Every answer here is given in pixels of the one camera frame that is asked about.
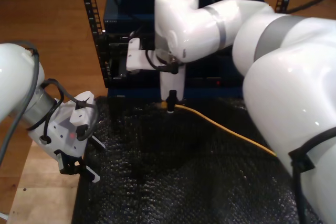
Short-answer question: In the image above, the yellow network cable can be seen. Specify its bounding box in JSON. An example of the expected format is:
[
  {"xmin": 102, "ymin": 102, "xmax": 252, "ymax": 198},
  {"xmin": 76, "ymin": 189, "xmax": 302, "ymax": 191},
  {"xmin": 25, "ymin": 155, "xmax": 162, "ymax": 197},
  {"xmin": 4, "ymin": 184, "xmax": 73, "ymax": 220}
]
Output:
[{"xmin": 160, "ymin": 100, "xmax": 278, "ymax": 157}]

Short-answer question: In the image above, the blue metal box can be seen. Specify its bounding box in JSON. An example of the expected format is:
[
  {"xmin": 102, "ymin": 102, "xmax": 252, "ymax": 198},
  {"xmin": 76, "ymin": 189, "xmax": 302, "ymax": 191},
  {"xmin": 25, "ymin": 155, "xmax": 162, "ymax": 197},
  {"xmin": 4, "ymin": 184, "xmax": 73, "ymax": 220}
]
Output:
[{"xmin": 107, "ymin": 86, "xmax": 245, "ymax": 99}]

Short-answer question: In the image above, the black rack shelf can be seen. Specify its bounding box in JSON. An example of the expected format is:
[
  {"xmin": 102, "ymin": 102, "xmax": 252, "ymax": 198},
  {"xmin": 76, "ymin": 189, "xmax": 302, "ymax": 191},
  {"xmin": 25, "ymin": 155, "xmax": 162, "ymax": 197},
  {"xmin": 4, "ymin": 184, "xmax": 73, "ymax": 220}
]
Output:
[{"xmin": 106, "ymin": 57, "xmax": 245, "ymax": 88}]

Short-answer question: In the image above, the black rack server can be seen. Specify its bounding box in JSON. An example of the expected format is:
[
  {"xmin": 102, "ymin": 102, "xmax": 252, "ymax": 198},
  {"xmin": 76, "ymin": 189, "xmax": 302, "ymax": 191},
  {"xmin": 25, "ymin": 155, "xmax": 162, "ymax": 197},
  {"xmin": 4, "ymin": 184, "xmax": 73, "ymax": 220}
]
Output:
[{"xmin": 103, "ymin": 31, "xmax": 155, "ymax": 59}]

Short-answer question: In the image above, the black bubble mat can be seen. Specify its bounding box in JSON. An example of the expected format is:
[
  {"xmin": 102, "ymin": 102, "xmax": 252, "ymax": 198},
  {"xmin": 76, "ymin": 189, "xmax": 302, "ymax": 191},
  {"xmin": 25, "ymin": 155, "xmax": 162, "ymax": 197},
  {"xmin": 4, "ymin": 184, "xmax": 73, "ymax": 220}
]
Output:
[{"xmin": 71, "ymin": 94, "xmax": 324, "ymax": 224}]

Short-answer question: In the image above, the grey camera cable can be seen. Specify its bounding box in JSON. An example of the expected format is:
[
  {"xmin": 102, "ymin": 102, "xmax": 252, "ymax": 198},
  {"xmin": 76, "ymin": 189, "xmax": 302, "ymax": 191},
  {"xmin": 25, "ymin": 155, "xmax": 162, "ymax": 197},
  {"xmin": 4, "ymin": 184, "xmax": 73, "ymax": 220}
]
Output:
[{"xmin": 0, "ymin": 40, "xmax": 40, "ymax": 162}]

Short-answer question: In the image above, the blue network switch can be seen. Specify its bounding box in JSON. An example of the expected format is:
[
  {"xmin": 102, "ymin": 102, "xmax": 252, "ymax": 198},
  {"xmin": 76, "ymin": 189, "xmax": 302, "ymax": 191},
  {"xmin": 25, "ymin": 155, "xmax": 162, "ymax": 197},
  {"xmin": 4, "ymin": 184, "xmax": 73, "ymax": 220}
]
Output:
[{"xmin": 103, "ymin": 0, "xmax": 265, "ymax": 35}]

